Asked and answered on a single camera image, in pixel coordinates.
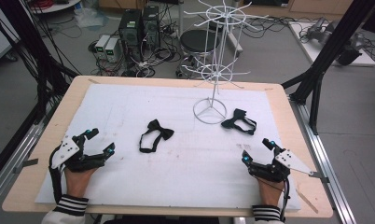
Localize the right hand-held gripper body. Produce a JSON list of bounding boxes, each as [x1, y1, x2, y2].
[[247, 148, 315, 184]]

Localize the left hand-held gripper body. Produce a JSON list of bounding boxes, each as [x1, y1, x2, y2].
[[50, 134, 106, 173]]

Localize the black bow tie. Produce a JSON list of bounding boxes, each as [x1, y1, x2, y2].
[[220, 107, 258, 136], [138, 119, 175, 154]]

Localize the white wire rack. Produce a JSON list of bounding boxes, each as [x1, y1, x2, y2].
[[183, 0, 270, 125]]

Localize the person's left hand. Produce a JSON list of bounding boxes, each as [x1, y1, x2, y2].
[[63, 165, 98, 199]]

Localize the person's right hand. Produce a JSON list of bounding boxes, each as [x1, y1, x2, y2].
[[256, 176, 285, 207]]

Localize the white foam mat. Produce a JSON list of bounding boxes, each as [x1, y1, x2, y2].
[[35, 83, 302, 213]]

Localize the white power supply unit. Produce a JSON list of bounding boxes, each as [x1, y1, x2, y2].
[[104, 37, 121, 63], [94, 34, 112, 61]]

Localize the white floor board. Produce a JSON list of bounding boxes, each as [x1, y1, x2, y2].
[[288, 21, 375, 68]]

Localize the black computer tower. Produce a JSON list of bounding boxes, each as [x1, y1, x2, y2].
[[141, 5, 161, 50], [118, 8, 144, 63]]

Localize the clear plastic bag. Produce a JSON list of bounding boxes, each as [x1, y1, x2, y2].
[[74, 7, 109, 30]]

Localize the black round stool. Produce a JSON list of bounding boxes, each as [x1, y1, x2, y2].
[[175, 29, 223, 79]]

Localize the grey robot device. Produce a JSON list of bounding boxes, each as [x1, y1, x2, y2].
[[299, 16, 365, 66]]

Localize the white round table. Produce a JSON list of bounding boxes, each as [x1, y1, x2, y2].
[[28, 0, 83, 15]]

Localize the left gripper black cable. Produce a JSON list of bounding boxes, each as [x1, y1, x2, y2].
[[48, 145, 64, 205]]

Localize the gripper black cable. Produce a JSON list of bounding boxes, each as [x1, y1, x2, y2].
[[48, 145, 64, 205], [279, 176, 291, 222]]

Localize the metal bracket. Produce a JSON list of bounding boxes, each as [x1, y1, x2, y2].
[[307, 170, 330, 184], [13, 158, 39, 175]]

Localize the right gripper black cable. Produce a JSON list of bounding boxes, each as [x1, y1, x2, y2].
[[279, 176, 291, 222]]

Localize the aluminium rail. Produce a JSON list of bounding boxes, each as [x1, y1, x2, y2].
[[0, 119, 54, 208], [288, 94, 358, 224]]

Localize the black metal frame stand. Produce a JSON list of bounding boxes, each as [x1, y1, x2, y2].
[[281, 0, 375, 135], [0, 0, 81, 125]]

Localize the tangle of floor cables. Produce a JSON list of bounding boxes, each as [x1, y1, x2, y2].
[[88, 3, 183, 78]]

